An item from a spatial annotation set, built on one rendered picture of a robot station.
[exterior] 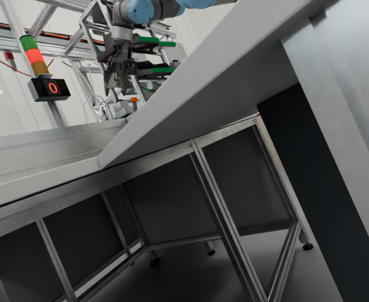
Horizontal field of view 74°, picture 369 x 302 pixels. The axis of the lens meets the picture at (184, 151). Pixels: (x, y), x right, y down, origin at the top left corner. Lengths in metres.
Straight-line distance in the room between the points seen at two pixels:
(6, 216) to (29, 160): 0.14
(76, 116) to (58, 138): 3.63
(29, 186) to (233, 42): 0.39
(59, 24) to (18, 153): 4.51
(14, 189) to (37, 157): 0.13
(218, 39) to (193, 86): 0.04
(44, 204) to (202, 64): 0.38
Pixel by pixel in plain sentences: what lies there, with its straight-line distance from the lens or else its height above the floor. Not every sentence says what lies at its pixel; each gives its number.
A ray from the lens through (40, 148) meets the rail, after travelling 0.59.
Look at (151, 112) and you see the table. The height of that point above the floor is 0.85.
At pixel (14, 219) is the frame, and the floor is 0.80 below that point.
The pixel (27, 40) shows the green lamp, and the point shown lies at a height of 1.39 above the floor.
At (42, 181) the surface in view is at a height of 0.84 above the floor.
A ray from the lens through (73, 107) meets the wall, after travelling 4.30.
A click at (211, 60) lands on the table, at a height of 0.84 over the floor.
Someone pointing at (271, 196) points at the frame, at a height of 0.34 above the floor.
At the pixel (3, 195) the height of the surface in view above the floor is 0.84.
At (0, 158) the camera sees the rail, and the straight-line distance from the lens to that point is 0.56.
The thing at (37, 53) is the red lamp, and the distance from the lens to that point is 1.09.
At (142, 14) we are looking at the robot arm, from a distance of 0.89.
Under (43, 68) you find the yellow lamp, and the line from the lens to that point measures 1.06.
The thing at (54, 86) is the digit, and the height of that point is 1.21.
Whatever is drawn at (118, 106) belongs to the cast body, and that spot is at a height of 1.07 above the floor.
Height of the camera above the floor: 0.79
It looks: 1 degrees up
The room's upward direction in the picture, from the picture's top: 24 degrees counter-clockwise
